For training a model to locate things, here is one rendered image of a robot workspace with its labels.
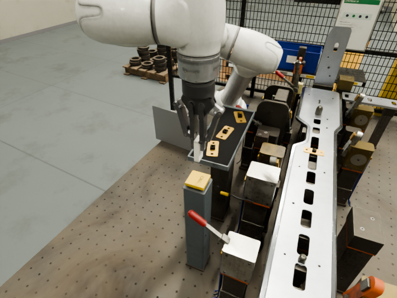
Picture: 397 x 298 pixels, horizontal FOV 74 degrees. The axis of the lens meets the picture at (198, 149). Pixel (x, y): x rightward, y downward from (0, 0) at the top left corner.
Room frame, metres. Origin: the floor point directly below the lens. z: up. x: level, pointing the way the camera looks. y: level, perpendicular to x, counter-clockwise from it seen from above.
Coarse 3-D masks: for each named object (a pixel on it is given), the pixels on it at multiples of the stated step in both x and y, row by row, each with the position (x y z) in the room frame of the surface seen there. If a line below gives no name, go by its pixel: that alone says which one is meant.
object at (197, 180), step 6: (192, 174) 0.57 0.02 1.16; (198, 174) 0.57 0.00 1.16; (204, 174) 0.57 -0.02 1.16; (186, 180) 0.55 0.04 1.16; (192, 180) 0.55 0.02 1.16; (198, 180) 0.55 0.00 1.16; (204, 180) 0.55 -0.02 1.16; (192, 186) 0.53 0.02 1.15; (198, 186) 0.52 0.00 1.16; (204, 186) 0.52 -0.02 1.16
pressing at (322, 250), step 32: (320, 96) 1.39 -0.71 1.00; (320, 128) 1.06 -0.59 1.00; (288, 160) 0.82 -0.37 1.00; (320, 160) 0.82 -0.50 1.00; (288, 192) 0.65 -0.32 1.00; (320, 192) 0.65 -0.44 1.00; (288, 224) 0.51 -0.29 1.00; (320, 224) 0.51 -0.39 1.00; (288, 256) 0.40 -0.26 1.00; (320, 256) 0.40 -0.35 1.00; (288, 288) 0.31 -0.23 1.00; (320, 288) 0.31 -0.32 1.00
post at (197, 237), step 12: (192, 192) 0.52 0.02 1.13; (204, 192) 0.52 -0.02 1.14; (192, 204) 0.52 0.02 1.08; (204, 204) 0.51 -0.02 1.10; (204, 216) 0.51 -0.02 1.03; (192, 228) 0.52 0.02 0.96; (204, 228) 0.52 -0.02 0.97; (192, 240) 0.52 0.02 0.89; (204, 240) 0.52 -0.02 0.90; (192, 252) 0.53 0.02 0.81; (204, 252) 0.52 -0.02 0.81; (192, 264) 0.53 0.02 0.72; (204, 264) 0.52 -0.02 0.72
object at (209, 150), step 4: (208, 144) 0.72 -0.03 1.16; (212, 144) 0.70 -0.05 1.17; (216, 144) 0.72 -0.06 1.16; (208, 148) 0.69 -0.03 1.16; (212, 148) 0.69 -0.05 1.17; (216, 148) 0.69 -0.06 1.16; (208, 152) 0.67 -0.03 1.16; (212, 152) 0.67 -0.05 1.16; (216, 152) 0.67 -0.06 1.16; (208, 156) 0.66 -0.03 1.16; (212, 156) 0.65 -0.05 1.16; (216, 156) 0.65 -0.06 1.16
